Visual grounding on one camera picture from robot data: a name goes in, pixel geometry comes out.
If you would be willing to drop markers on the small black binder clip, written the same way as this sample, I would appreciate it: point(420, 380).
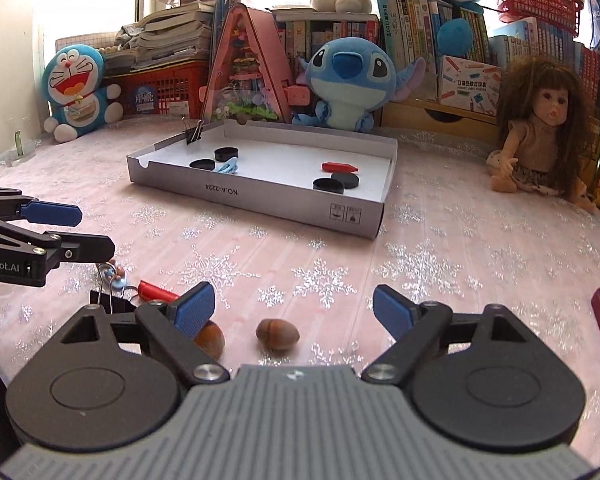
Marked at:
point(192, 129)

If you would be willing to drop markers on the brown-haired doll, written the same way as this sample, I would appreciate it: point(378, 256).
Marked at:
point(544, 127)

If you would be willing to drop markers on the large black binder clip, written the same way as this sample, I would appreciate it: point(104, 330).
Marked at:
point(114, 301)

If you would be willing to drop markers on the white colourful pencil box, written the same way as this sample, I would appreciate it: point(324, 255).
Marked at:
point(469, 85)

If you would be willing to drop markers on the red crayon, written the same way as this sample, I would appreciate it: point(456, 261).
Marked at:
point(339, 168)
point(149, 292)

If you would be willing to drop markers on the wooden drawer box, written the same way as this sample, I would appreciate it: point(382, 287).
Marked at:
point(431, 116)

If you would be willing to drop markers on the blue hair clip with bears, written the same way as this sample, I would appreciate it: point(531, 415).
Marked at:
point(112, 275)

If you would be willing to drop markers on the brown hazelnut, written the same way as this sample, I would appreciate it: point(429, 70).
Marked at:
point(277, 335)
point(211, 340)

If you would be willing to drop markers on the row of upright books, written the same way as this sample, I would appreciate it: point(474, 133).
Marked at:
point(407, 29)

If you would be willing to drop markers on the red plastic crate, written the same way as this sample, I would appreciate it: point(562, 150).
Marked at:
point(167, 90)

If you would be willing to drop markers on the black lid in tray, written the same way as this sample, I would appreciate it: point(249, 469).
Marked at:
point(203, 164)

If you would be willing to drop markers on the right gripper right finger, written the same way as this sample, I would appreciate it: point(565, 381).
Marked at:
point(416, 330)

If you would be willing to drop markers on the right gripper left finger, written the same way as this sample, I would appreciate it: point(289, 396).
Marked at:
point(171, 329)

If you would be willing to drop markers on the blue Stitch plush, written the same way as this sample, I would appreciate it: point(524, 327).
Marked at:
point(352, 77)

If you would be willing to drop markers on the light blue hair clip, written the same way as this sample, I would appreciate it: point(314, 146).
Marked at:
point(228, 167)

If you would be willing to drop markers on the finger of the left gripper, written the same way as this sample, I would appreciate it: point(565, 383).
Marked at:
point(16, 206)
point(76, 247)

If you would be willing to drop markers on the grey cardboard box tray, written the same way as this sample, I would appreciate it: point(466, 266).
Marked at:
point(277, 164)

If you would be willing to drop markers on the Doraemon plush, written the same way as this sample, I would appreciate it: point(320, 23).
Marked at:
point(79, 102)

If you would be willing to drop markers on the black round lid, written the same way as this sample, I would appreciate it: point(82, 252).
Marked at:
point(347, 180)

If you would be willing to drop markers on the red plastic basket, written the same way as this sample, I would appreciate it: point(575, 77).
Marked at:
point(563, 14)

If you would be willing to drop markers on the stack of books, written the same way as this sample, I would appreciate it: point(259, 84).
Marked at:
point(178, 34)

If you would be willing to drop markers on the black round cap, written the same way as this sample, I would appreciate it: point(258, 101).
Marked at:
point(225, 153)
point(330, 185)

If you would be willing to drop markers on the pink triangular dollhouse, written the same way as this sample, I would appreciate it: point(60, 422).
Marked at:
point(251, 77)

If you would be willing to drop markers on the black round cap in tray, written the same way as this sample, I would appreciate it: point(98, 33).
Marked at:
point(225, 153)

